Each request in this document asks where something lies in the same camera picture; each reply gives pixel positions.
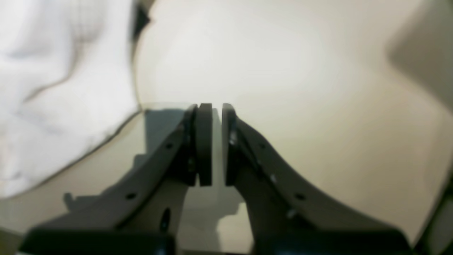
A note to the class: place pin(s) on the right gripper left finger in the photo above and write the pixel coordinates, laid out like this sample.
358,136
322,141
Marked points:
140,214

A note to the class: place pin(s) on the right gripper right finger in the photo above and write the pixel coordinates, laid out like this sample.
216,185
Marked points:
289,215

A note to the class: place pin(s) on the white printed t-shirt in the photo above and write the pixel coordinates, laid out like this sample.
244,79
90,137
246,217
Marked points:
66,84

